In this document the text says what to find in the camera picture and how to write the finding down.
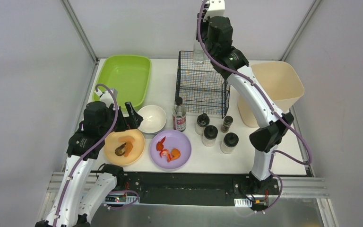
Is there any small brown spice bottle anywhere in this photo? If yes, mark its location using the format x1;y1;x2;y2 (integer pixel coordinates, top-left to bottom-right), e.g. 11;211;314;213
221;116;233;133

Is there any black wire basket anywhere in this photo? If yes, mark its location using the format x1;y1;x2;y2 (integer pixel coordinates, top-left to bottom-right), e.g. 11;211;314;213
175;51;230;118

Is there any clear bottle red label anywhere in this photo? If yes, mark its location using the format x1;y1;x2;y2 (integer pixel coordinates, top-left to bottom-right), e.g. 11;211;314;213
172;96;187;132

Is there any salt grinder jar black lid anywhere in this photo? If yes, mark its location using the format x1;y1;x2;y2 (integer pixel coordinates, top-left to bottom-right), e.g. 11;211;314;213
220;132;239;154

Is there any yellow plate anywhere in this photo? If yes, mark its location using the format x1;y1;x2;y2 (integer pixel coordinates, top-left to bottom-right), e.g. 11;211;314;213
103;130;145;166

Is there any white spice jar black cap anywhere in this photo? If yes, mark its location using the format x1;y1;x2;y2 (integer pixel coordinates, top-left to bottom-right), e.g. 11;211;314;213
195;113;210;135

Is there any purple plate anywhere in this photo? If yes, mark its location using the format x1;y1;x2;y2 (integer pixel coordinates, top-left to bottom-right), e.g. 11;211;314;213
149;130;192;170

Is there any dark mussel shell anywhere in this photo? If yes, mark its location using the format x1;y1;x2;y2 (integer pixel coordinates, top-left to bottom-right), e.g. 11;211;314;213
115;143;126;156

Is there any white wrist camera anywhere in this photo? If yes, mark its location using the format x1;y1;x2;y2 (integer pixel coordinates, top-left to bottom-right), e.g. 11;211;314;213
202;0;225;22
95;88;118;108

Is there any clear bottle gold pourer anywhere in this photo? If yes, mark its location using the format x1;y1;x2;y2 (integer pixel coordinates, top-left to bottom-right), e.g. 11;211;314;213
192;35;206;64

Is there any red white shrimp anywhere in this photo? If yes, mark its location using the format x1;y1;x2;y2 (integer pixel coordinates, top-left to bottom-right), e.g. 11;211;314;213
159;149;172;162

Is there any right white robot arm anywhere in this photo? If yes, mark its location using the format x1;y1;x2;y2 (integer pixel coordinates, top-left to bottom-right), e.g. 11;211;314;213
197;16;294;190

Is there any orange food piece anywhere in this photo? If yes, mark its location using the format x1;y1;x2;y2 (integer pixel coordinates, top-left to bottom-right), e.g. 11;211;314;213
124;142;133;157

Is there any green plastic tub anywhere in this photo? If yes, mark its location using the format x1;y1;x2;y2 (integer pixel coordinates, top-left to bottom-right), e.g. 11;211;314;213
96;55;152;110

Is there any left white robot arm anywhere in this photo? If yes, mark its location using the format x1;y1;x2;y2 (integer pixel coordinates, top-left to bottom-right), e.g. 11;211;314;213
36;101;143;227

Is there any orange chicken wing piece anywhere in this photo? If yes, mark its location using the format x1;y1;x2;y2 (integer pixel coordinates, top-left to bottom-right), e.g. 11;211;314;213
170;148;181;161

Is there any pepper grinder jar black lid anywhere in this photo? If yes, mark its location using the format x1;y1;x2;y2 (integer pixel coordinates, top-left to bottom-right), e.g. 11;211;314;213
202;125;218;147

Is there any red pepper piece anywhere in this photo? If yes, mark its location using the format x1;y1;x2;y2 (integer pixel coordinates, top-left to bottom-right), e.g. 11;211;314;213
156;137;166;151

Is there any beige plastic bin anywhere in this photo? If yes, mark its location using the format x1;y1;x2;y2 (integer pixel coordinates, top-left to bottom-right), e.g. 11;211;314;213
250;61;304;113

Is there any white ceramic bowl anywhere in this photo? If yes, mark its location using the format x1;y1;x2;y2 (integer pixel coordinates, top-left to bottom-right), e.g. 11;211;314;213
138;105;167;134

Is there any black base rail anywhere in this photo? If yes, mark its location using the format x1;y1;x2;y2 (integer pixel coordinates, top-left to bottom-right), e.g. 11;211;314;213
104;172;280;207

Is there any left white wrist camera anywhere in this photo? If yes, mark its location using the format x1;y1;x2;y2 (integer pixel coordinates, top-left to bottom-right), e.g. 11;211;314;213
95;88;118;108

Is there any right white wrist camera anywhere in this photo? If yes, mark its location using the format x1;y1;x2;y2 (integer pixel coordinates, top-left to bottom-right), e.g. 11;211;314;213
202;0;225;22

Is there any orange melon slice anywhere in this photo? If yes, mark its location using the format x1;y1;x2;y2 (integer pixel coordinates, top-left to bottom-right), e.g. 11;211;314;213
118;136;135;143

